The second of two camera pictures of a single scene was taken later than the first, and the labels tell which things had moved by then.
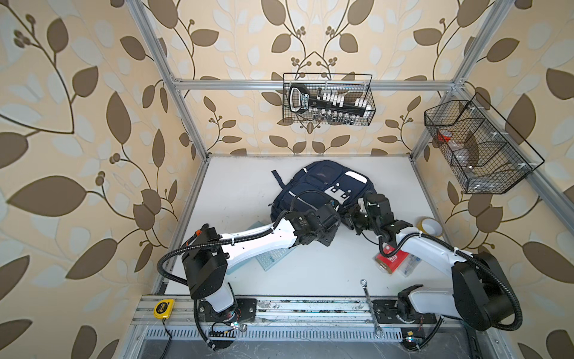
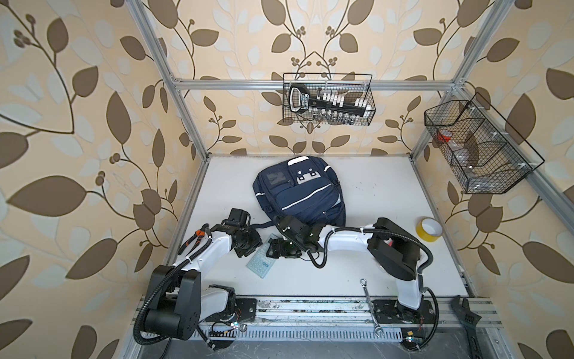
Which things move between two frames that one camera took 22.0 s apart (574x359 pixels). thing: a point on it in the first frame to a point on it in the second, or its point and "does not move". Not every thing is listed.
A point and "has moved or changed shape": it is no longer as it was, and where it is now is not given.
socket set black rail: (311, 100) does not move
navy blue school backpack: (318, 183) has moved or changed shape
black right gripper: (350, 218) to (277, 249)
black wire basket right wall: (487, 155) does not move
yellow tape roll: (419, 226) does not move
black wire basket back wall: (329, 98) does not move
